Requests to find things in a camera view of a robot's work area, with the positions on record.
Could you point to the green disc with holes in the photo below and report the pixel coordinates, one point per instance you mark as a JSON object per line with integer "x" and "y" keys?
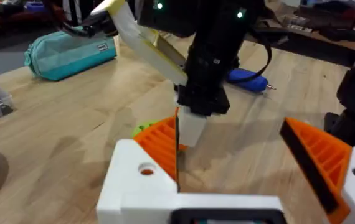
{"x": 142, "y": 127}

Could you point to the heap of boxes and tools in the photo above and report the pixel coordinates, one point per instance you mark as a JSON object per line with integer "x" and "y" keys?
{"x": 327, "y": 18}

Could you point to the teal zip bag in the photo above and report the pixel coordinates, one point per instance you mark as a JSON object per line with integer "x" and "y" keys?
{"x": 68, "y": 56}

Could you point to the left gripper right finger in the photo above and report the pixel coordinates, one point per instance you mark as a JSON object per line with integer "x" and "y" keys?
{"x": 330, "y": 161}

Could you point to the blue electric screwdriver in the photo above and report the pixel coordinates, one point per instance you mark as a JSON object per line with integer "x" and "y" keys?
{"x": 247, "y": 80}

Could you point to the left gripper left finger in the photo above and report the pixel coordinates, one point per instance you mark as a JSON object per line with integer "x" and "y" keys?
{"x": 127, "y": 186}

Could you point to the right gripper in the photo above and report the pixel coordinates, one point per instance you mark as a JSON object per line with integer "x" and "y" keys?
{"x": 215, "y": 46}

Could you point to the pale upright wrist plate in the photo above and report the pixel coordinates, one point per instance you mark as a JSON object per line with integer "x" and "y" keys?
{"x": 146, "y": 46}

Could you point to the orange ribbed wedge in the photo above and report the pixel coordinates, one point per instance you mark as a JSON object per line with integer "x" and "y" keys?
{"x": 162, "y": 143}

